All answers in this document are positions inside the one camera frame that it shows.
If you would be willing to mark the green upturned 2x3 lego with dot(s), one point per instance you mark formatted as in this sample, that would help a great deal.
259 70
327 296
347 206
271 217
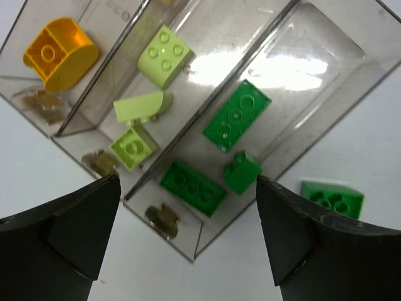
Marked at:
341 199

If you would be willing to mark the pale green small lego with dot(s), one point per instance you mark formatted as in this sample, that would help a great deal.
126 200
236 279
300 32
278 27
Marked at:
142 109

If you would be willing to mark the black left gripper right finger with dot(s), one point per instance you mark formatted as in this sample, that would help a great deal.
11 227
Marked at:
318 254

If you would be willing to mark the orange round printed lego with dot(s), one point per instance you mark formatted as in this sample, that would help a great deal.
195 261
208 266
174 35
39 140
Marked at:
61 54

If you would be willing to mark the clear three-compartment organizer tray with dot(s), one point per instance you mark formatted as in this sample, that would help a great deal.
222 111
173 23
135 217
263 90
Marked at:
315 60

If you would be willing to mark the green 2x4 lego brick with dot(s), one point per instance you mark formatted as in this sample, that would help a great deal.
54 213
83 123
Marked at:
193 188

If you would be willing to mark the green 2x4 lego plate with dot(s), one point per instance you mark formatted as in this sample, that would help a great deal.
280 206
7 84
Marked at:
236 116

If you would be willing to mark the lime green 2x2 lego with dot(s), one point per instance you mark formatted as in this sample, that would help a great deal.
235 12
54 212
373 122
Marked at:
133 147

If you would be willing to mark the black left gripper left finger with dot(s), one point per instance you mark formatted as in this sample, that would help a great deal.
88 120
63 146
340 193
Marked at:
55 251

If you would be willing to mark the pale green 2x2 lego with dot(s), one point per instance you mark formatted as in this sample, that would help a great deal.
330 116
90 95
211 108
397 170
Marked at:
164 58

